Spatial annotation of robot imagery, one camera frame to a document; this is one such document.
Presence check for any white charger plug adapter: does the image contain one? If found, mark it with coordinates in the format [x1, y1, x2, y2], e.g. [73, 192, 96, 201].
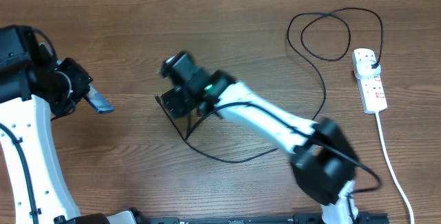
[354, 60, 381, 80]

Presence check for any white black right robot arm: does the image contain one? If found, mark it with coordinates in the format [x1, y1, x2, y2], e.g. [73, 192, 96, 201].
[157, 51, 382, 223]

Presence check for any blue Samsung Galaxy smartphone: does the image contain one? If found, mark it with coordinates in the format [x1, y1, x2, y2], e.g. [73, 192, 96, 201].
[85, 84, 114, 114]

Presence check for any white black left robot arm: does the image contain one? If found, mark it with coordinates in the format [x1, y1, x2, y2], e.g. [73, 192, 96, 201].
[1, 25, 144, 224]

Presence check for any white power strip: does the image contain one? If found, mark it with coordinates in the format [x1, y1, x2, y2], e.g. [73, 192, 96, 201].
[351, 48, 387, 114]

